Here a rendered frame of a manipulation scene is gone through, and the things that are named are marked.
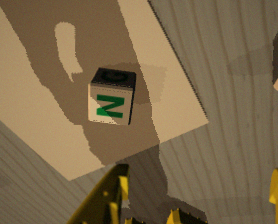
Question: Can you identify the tan flat mat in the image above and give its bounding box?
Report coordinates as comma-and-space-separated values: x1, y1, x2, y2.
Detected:
0, 0, 209, 181

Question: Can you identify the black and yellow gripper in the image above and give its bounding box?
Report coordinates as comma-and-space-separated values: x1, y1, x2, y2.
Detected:
66, 164, 278, 224

